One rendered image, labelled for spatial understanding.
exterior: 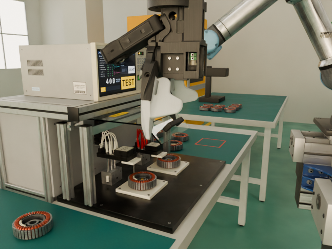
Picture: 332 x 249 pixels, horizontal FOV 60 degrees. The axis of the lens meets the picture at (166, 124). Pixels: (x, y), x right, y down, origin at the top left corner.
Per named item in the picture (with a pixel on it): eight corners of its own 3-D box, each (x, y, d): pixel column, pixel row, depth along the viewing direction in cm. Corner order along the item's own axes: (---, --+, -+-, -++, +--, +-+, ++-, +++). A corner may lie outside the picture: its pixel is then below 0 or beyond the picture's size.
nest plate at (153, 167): (189, 164, 138) (189, 161, 138) (177, 175, 125) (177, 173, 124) (161, 159, 144) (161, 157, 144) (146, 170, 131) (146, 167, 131)
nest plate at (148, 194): (167, 184, 117) (167, 181, 116) (149, 199, 103) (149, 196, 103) (136, 177, 123) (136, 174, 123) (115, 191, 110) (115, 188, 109)
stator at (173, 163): (184, 163, 136) (184, 155, 135) (173, 171, 127) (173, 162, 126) (164, 159, 142) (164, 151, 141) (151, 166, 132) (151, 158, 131)
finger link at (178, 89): (198, 121, 53) (193, 82, 47) (168, 119, 55) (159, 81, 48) (201, 109, 55) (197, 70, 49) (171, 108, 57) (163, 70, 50)
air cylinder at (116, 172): (122, 179, 122) (122, 166, 120) (111, 186, 115) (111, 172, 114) (112, 176, 124) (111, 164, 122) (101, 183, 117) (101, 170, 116)
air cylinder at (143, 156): (149, 160, 143) (149, 150, 142) (142, 165, 136) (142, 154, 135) (141, 159, 145) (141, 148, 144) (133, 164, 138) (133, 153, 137)
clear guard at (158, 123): (189, 128, 110) (189, 113, 108) (161, 145, 89) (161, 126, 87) (118, 120, 123) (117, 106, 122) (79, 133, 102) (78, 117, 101)
